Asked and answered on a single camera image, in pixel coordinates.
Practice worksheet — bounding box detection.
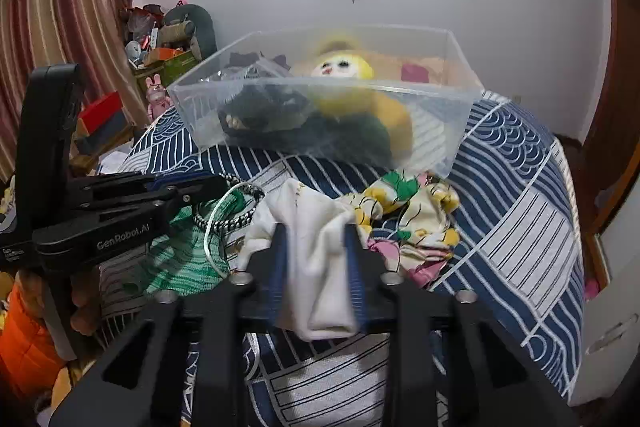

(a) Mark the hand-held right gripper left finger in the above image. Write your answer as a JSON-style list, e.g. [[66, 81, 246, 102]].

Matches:
[[50, 224, 291, 427]]

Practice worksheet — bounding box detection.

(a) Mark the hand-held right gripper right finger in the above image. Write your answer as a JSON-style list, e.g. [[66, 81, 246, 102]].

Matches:
[[344, 223, 571, 427]]

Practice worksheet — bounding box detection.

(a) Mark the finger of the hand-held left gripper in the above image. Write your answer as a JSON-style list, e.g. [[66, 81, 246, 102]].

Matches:
[[75, 181, 233, 222], [75, 172, 223, 198]]

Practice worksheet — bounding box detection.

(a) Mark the white cloth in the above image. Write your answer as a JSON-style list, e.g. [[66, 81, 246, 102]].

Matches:
[[235, 178, 371, 342]]

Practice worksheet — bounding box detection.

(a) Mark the green knit cloth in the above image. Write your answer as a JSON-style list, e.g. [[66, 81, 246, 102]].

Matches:
[[117, 192, 261, 299]]

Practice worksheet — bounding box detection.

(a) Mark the clear plastic storage box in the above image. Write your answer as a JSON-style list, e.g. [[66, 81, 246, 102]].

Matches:
[[165, 24, 485, 180]]

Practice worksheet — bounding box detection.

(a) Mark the person's left forearm orange sleeve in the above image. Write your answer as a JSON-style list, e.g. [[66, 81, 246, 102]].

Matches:
[[0, 272, 68, 400]]

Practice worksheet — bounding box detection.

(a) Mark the person's left hand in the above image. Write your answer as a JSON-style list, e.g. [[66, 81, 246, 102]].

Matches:
[[67, 274, 103, 338]]

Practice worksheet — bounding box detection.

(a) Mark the red box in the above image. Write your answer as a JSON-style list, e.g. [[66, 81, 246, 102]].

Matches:
[[77, 92, 127, 132]]

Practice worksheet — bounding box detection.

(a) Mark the yellow green floral cloth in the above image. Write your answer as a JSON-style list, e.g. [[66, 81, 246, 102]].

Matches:
[[345, 169, 461, 289]]

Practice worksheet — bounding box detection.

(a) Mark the pink bunny toy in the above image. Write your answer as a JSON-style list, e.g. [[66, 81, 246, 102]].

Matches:
[[145, 74, 172, 118]]

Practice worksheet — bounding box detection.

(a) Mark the black cloth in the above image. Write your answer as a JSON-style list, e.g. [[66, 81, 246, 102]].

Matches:
[[217, 52, 321, 148]]

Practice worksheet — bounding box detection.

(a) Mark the green cardboard box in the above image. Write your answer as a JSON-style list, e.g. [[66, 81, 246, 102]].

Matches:
[[134, 52, 202, 82]]

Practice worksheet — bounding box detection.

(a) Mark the striped red curtain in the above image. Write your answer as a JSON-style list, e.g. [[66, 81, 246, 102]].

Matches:
[[0, 0, 148, 180]]

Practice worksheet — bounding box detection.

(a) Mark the dark green cloth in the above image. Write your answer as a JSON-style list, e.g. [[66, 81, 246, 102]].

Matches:
[[280, 112, 393, 168]]

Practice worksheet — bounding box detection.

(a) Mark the blue white patterned blanket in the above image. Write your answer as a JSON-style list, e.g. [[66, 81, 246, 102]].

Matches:
[[95, 89, 586, 427]]

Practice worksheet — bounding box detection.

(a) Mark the yellow plush toy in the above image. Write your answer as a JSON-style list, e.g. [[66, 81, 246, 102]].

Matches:
[[295, 34, 416, 158]]

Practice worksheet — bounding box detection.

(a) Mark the small pink cloth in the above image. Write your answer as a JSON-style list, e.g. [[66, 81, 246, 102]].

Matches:
[[400, 63, 432, 84]]

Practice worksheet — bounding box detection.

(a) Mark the white cabinet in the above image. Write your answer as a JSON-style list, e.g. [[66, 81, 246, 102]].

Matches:
[[567, 274, 640, 408]]

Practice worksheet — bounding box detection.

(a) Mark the brown wooden door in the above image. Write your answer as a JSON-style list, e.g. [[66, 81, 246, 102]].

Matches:
[[577, 0, 640, 212]]

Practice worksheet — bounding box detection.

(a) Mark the thin white cord loop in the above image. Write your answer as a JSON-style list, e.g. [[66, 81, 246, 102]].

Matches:
[[204, 181, 263, 279]]

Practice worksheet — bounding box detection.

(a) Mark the black white braided cord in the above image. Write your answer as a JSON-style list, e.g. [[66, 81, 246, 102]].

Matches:
[[192, 174, 266, 233]]

